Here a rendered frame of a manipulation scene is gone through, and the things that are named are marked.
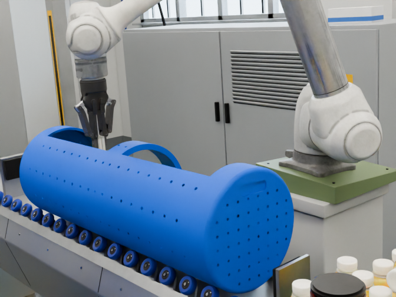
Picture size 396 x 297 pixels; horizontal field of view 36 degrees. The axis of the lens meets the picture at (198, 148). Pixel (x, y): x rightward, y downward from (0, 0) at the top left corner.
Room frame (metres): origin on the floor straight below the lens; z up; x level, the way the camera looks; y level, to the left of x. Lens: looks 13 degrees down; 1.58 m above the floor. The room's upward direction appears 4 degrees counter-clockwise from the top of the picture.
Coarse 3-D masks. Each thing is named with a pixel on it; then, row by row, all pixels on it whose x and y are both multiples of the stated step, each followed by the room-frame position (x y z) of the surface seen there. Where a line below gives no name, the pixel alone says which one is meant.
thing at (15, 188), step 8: (0, 160) 2.15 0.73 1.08; (8, 160) 2.15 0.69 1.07; (16, 160) 2.17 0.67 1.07; (0, 168) 2.16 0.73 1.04; (8, 168) 2.14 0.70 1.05; (16, 168) 2.16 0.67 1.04; (8, 176) 2.14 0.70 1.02; (16, 176) 2.16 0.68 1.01; (8, 184) 2.15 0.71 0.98; (16, 184) 2.18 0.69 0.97; (8, 192) 2.15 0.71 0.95; (16, 192) 2.17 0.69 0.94
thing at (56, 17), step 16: (48, 0) 2.49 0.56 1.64; (64, 0) 2.51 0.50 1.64; (48, 16) 2.50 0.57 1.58; (64, 16) 2.51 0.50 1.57; (64, 32) 2.50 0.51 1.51; (64, 48) 2.50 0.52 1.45; (64, 64) 2.49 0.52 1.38; (64, 80) 2.48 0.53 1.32; (64, 96) 2.48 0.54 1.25; (64, 112) 2.48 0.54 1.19
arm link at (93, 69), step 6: (78, 60) 1.68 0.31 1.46; (84, 60) 1.67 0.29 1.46; (90, 60) 1.67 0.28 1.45; (96, 60) 1.67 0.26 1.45; (102, 60) 1.69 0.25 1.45; (78, 66) 1.68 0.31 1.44; (84, 66) 1.67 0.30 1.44; (90, 66) 1.67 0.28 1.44; (96, 66) 1.67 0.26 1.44; (102, 66) 1.68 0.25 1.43; (78, 72) 1.69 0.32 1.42; (84, 72) 1.67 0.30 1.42; (90, 72) 1.67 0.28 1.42; (96, 72) 1.67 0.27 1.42; (102, 72) 1.68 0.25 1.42; (84, 78) 1.67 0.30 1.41; (90, 78) 1.68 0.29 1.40; (96, 78) 1.68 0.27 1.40; (102, 78) 1.70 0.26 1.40
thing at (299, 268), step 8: (304, 256) 1.18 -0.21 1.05; (288, 264) 1.15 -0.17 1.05; (296, 264) 1.16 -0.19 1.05; (304, 264) 1.18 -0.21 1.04; (280, 272) 1.13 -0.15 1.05; (288, 272) 1.14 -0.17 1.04; (296, 272) 1.16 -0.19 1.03; (304, 272) 1.18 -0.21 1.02; (280, 280) 1.13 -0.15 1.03; (288, 280) 1.14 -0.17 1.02; (280, 288) 1.13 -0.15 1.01; (288, 288) 1.14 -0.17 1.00; (280, 296) 1.13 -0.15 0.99; (288, 296) 1.14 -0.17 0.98
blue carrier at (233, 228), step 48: (48, 144) 1.77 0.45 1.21; (144, 144) 1.56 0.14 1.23; (48, 192) 1.67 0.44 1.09; (96, 192) 1.48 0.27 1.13; (144, 192) 1.34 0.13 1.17; (192, 192) 1.24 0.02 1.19; (240, 192) 1.23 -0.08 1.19; (288, 192) 1.32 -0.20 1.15; (144, 240) 1.33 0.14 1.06; (192, 240) 1.18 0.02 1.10; (240, 240) 1.22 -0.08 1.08; (288, 240) 1.32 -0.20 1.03; (240, 288) 1.21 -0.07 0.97
